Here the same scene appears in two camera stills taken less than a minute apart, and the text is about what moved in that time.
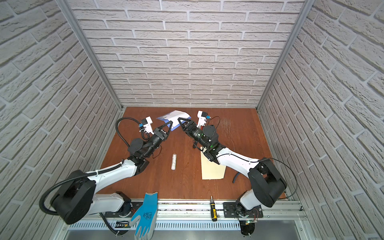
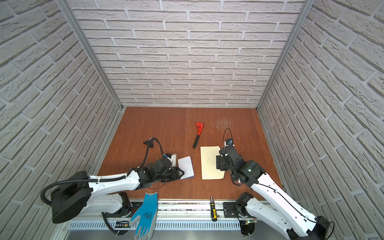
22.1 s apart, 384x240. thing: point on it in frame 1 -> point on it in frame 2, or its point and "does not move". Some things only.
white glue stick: [174, 162] does not move
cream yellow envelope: [211, 170] does not move
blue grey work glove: [146, 216] does not move
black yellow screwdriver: [213, 210] does not move
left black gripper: [158, 132] -> [178, 173]
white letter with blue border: [174, 116] -> [186, 164]
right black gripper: [193, 127] -> [220, 163]
